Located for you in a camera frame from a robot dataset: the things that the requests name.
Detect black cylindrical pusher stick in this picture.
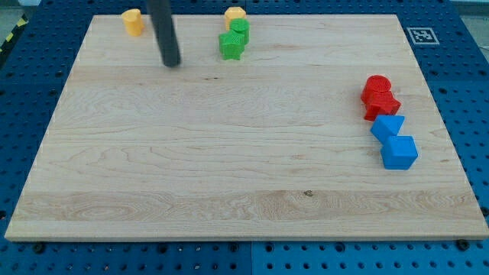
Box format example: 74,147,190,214
146,0,181,68

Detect green star block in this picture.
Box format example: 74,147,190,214
219,30,245,60

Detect green circle block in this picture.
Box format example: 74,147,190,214
229,18,250,44

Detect red circle block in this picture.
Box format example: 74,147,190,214
361,75,391,104

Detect red star block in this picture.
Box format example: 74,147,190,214
363,92,401,121

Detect yellow heart block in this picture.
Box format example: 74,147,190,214
121,8,144,37

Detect yellow hexagon block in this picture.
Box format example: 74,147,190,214
224,6,247,31

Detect wooden board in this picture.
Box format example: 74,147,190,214
5,15,488,242

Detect blue triangle block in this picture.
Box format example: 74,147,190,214
371,115,405,144

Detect white fiducial marker tag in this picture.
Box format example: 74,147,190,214
407,27,439,45

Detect blue cube block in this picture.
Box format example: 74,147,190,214
381,135,418,170

